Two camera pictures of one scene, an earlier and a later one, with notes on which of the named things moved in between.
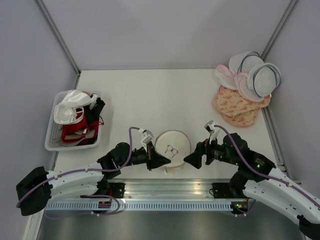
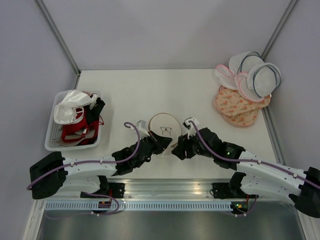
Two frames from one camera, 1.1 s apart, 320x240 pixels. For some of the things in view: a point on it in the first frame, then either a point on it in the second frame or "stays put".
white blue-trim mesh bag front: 264,78 stays put
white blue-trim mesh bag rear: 241,62 stays put
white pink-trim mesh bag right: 241,80 stays put
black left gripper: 153,160 -> 161,143
